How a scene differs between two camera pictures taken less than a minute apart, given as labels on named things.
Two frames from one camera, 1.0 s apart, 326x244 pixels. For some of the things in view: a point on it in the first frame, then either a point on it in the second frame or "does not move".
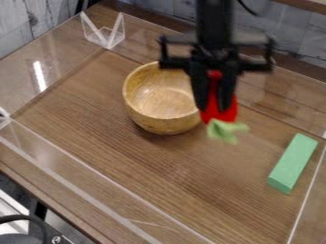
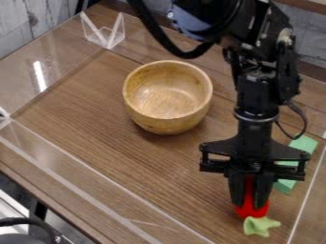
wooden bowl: [159, 98] does not move
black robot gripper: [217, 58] → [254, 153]
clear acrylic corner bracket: [103, 36] does not move
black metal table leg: [38, 209] does not move
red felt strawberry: [222, 124] → [257, 224]
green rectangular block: [292, 163] does not move
